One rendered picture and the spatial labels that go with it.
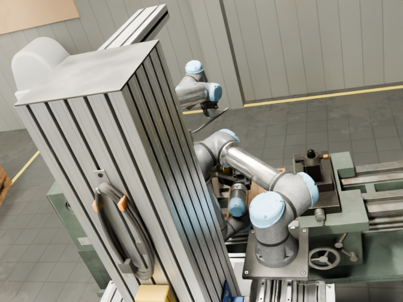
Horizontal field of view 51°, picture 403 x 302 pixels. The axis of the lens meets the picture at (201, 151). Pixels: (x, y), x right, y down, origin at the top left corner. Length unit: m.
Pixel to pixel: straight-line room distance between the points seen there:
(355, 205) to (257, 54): 3.01
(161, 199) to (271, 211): 0.52
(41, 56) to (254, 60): 2.28
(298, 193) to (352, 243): 0.72
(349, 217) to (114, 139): 1.34
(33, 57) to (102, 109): 4.01
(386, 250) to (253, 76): 2.99
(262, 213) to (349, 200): 0.76
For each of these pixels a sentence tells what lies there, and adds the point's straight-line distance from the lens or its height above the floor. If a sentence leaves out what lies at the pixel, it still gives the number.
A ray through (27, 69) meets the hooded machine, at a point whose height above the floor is 1.09.
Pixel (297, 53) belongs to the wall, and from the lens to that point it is 4.74.
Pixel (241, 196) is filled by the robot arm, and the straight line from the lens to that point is 1.88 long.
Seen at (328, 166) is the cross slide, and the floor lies 0.97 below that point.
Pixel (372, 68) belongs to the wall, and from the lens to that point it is 4.86.
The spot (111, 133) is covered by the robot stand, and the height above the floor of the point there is 1.94.
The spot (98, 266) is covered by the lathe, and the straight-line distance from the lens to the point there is 2.43.
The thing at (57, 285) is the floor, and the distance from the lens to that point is 3.62.
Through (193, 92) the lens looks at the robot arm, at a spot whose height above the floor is 1.62.
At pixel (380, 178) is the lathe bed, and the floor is 0.86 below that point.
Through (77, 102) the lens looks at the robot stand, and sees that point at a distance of 0.85.
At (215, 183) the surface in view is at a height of 1.03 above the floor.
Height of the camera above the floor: 2.31
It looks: 32 degrees down
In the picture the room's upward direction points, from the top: 17 degrees counter-clockwise
